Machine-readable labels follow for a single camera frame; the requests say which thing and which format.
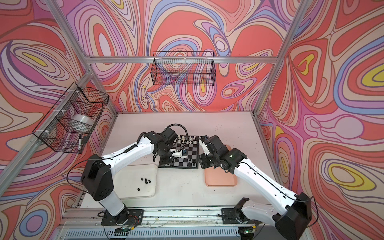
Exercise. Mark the black wire basket left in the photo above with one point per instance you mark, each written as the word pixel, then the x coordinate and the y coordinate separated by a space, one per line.
pixel 60 133

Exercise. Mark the black chess pieces in tray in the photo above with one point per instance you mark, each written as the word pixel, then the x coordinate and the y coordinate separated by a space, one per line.
pixel 143 184

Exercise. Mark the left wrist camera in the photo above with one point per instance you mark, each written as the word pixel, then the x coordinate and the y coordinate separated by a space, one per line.
pixel 179 154

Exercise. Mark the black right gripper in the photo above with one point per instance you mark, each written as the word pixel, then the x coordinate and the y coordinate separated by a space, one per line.
pixel 203 162

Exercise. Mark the black wire basket back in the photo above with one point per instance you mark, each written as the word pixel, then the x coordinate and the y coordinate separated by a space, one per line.
pixel 183 68

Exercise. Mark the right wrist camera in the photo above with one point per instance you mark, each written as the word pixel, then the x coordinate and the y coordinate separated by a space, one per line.
pixel 204 147

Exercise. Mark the white plastic tray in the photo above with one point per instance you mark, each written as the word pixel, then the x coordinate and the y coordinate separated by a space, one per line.
pixel 127 179

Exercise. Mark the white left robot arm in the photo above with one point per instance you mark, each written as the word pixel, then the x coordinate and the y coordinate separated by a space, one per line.
pixel 97 177

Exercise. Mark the pink plastic tray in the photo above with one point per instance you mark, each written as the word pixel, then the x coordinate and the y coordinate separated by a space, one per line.
pixel 217 177

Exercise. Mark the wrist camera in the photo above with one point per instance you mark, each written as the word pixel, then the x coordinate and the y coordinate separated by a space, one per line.
pixel 179 154
pixel 204 147

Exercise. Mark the black wire basket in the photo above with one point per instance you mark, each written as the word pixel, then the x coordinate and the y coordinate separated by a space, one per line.
pixel 60 133
pixel 183 68

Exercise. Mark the black and grey chessboard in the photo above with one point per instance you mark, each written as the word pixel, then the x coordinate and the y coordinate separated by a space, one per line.
pixel 189 159

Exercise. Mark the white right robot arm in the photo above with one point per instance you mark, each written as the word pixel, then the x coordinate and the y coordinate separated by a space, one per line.
pixel 288 211

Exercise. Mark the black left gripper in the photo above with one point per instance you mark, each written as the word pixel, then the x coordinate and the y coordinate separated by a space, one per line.
pixel 167 162

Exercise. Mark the silver tape roll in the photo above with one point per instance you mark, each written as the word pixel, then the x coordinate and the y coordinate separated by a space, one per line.
pixel 82 120

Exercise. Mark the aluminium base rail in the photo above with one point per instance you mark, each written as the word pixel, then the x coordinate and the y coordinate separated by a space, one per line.
pixel 151 217

